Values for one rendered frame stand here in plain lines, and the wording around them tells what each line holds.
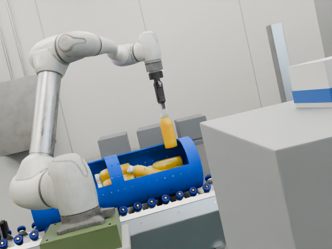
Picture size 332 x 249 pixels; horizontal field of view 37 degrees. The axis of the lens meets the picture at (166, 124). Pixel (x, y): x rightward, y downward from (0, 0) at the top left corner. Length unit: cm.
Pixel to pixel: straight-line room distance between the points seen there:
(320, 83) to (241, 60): 520
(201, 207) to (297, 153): 207
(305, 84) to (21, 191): 141
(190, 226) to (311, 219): 207
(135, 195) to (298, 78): 175
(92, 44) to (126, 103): 368
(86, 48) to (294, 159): 167
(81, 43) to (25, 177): 59
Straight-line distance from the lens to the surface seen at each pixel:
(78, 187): 188
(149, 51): 259
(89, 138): 585
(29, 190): 202
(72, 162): 189
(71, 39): 212
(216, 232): 270
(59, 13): 592
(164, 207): 258
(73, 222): 191
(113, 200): 252
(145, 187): 252
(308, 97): 87
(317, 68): 83
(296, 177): 56
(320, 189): 57
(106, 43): 227
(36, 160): 205
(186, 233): 264
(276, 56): 246
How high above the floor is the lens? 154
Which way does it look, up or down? 5 degrees down
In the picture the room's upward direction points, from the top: 13 degrees counter-clockwise
